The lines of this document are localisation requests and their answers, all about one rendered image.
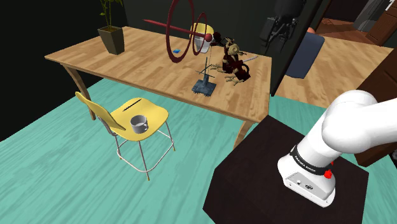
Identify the yellow chair with metal legs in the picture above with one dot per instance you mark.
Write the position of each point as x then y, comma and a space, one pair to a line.
145, 113

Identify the dark red and beige figure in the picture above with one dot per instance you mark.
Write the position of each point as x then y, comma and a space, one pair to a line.
232, 62

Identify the grey mug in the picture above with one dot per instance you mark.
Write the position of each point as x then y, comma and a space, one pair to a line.
139, 124

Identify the white and yellow bucket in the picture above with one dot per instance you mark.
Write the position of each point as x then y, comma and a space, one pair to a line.
203, 42

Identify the potted plant in dark pot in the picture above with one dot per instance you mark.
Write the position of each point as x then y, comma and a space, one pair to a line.
112, 38

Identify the blue grey stand with rods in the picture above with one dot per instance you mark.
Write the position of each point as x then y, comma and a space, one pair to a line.
203, 86

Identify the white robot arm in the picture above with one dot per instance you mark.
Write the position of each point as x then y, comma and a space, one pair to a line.
350, 124

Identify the dark blue padded furniture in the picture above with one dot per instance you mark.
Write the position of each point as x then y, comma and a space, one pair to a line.
305, 56

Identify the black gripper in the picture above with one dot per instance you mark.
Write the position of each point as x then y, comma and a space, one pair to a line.
280, 29

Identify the light wooden table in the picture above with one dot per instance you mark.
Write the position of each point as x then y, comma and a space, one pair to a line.
145, 65

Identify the dark robot stand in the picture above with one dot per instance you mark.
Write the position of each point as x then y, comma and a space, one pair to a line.
257, 173

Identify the small blue flat object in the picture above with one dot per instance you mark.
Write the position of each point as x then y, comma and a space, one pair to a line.
176, 51

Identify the black pen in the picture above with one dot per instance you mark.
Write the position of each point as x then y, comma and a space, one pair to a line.
131, 104

